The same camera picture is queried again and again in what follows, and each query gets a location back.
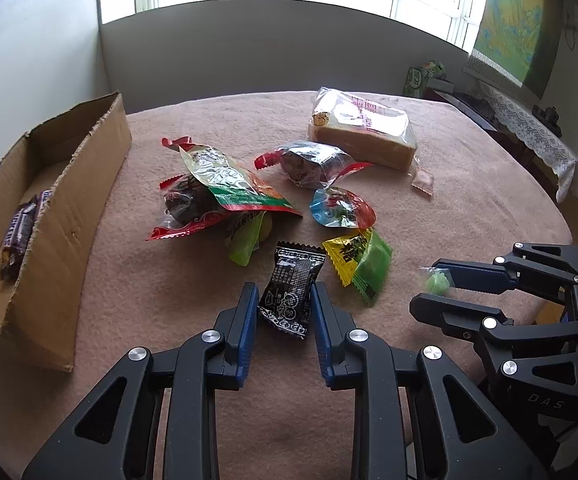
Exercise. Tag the large chicken burger packet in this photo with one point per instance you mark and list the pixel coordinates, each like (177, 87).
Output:
(219, 172)

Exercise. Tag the wall map poster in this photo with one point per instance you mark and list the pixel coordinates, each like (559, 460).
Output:
(514, 15)

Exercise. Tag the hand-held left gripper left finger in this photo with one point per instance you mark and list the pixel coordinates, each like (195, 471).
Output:
(250, 320)

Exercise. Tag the green snack packet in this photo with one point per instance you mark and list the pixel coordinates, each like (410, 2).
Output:
(373, 270)

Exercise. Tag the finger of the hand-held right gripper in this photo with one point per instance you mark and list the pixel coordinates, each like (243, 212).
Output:
(444, 316)
(474, 276)

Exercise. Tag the bagged sliced bread loaf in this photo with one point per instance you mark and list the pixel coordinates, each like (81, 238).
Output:
(364, 132)

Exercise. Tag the white lace cloth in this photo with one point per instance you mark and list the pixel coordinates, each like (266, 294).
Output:
(534, 130)

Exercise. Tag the yellow snack packet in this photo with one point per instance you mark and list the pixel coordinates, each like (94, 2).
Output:
(343, 252)

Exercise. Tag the green carton box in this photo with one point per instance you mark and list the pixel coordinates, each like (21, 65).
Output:
(416, 80)

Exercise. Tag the clear red-ended dark snack packet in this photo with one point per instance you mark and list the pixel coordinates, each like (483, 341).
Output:
(309, 162)

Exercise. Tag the small green candy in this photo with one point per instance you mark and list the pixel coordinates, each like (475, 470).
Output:
(439, 282)

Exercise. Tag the brown cardboard box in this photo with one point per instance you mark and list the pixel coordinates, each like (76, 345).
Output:
(79, 200)

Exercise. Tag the dark side table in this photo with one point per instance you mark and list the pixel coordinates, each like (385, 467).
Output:
(474, 107)

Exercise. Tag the black snack packet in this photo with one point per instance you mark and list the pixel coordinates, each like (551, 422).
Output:
(289, 280)

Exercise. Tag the purple chocolate bar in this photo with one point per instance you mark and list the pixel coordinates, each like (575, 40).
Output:
(44, 202)
(16, 232)

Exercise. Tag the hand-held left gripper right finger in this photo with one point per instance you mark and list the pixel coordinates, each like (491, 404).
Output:
(320, 325)

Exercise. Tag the dark red snack packet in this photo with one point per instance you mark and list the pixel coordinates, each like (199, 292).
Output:
(184, 205)

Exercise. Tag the small pink packet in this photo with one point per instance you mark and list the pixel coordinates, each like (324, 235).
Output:
(423, 181)

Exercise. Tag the small dark ornament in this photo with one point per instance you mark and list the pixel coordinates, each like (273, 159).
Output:
(546, 115)

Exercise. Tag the yellow-green snack packet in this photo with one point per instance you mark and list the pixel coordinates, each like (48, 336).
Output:
(244, 245)

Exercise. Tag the blue and red snack packet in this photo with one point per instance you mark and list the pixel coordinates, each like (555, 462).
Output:
(336, 207)

